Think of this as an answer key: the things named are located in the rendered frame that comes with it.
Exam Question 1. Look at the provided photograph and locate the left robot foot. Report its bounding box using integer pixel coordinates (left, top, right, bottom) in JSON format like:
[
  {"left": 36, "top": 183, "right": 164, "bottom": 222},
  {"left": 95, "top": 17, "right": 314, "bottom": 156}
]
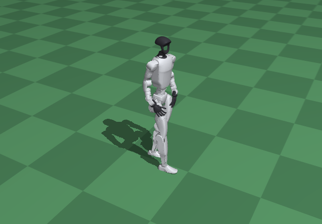
[{"left": 147, "top": 150, "right": 160, "bottom": 158}]

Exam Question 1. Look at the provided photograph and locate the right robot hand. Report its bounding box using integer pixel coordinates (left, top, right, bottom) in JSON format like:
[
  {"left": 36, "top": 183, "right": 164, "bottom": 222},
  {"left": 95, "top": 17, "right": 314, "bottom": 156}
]
[{"left": 151, "top": 99, "right": 166, "bottom": 117}]

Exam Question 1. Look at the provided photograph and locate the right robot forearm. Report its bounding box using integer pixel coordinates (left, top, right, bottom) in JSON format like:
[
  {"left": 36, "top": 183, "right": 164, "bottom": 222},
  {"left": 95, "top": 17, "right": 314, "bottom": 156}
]
[{"left": 143, "top": 81, "right": 154, "bottom": 106}]

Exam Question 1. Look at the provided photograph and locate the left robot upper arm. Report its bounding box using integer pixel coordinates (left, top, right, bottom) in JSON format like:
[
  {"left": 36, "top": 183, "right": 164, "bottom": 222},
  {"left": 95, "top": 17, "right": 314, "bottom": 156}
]
[{"left": 169, "top": 54, "right": 176, "bottom": 78}]

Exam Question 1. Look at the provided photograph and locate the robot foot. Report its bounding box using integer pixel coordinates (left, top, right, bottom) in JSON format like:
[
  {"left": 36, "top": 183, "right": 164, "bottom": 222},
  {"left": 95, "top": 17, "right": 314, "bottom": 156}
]
[
  {"left": 147, "top": 150, "right": 160, "bottom": 158},
  {"left": 158, "top": 164, "right": 178, "bottom": 174}
]

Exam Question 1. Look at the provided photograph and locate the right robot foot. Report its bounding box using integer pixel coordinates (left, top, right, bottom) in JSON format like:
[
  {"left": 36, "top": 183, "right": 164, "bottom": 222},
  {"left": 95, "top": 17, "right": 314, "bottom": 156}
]
[{"left": 158, "top": 164, "right": 178, "bottom": 174}]

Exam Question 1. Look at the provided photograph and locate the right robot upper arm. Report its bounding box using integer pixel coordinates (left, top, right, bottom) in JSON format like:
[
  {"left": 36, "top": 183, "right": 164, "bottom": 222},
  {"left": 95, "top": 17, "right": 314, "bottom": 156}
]
[{"left": 143, "top": 60, "right": 158, "bottom": 87}]

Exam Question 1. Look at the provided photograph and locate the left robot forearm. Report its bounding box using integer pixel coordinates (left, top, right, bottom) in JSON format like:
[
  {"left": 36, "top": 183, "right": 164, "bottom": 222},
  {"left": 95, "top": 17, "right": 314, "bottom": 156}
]
[{"left": 170, "top": 76, "right": 178, "bottom": 94}]

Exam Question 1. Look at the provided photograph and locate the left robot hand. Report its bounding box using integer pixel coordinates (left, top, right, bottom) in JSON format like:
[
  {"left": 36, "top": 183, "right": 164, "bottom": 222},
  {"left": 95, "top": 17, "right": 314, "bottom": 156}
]
[{"left": 170, "top": 91, "right": 178, "bottom": 108}]

